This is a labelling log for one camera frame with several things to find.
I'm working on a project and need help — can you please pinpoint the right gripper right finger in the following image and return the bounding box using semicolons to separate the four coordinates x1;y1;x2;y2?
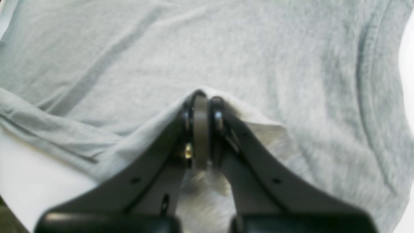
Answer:
210;97;377;233

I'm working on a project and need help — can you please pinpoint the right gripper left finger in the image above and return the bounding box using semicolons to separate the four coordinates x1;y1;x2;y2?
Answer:
35;91;209;233

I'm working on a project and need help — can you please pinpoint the light grey T-shirt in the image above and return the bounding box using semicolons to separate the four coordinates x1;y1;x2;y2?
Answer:
1;0;413;233

